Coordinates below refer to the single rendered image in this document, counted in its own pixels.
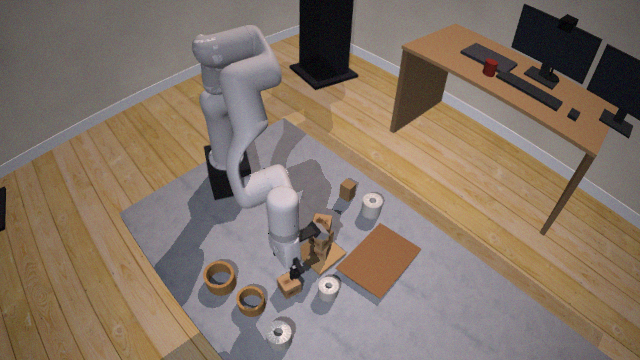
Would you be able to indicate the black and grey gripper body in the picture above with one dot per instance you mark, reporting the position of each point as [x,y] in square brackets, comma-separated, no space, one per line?
[286,252]

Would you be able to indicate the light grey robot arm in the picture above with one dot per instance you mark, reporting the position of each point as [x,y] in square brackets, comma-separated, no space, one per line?
[256,69]

